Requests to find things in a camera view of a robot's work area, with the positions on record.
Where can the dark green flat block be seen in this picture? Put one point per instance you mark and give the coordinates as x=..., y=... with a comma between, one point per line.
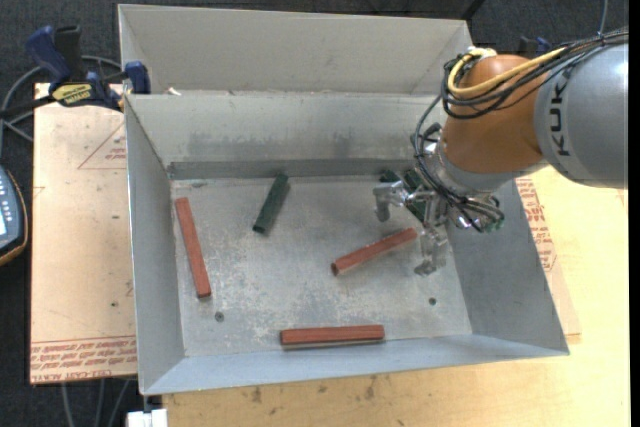
x=271, y=205

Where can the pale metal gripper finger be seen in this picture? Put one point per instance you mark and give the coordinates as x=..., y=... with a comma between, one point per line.
x=431, y=251
x=384, y=201

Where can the brown cardboard board, red print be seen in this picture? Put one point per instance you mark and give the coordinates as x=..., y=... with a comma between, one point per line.
x=80, y=240

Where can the red-brown flat block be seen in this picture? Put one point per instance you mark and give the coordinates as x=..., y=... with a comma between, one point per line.
x=193, y=249
x=375, y=251
x=332, y=335

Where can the grey metal bin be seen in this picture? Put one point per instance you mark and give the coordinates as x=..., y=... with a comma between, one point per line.
x=300, y=265

